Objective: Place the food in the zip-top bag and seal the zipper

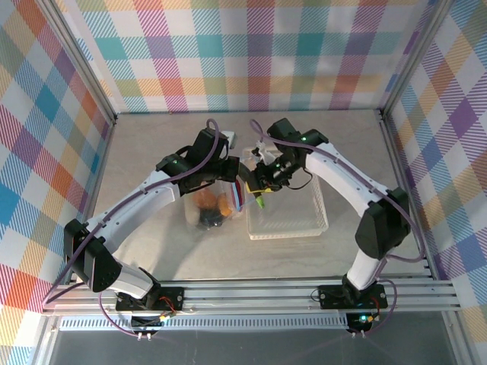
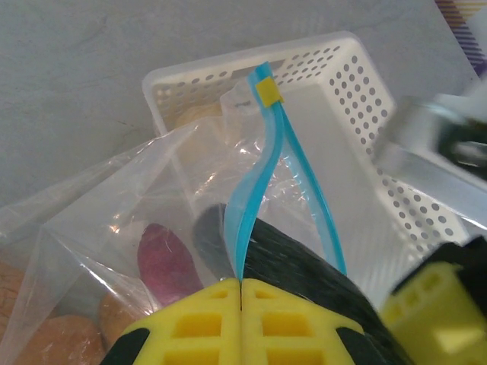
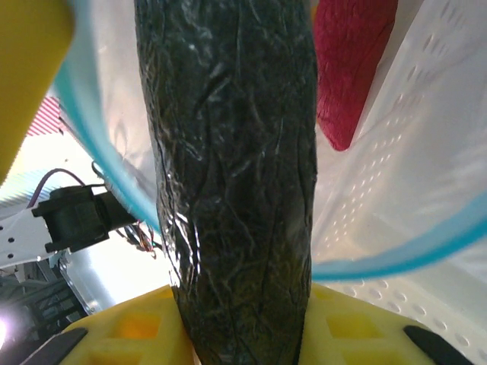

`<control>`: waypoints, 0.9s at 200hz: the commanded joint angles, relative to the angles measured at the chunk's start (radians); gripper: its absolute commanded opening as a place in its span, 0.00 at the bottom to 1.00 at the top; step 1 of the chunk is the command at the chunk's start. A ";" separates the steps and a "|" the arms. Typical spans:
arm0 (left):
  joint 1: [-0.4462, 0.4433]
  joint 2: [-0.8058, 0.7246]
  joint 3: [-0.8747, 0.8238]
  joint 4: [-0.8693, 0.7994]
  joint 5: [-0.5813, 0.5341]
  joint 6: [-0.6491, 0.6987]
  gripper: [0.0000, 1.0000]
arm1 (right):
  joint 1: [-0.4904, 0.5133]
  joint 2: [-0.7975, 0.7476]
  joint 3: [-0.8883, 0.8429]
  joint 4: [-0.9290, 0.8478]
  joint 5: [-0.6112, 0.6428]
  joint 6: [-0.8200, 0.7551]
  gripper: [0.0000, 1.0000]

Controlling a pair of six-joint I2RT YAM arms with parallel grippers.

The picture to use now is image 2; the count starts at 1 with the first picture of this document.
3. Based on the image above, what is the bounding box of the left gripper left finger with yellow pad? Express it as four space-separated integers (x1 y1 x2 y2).
100 278 243 365

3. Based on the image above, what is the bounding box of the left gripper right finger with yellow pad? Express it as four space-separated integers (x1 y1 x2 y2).
241 278 385 365

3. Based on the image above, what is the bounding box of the dark eggplant with green stem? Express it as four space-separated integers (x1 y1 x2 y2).
191 202 412 365

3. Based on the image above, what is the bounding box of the purple sweet potato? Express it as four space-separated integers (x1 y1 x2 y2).
135 222 203 306

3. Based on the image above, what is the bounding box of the brown walnut-shaped bread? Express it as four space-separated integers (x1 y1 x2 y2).
21 313 107 365
97 294 135 345
0 261 41 326

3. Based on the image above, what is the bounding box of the clear zip-top bag blue zipper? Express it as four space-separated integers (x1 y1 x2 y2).
0 62 349 365

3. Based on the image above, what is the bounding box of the yellow tab on zipper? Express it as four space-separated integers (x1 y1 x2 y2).
255 76 285 108

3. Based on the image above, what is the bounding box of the white perforated plastic basket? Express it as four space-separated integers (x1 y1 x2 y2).
142 30 480 305

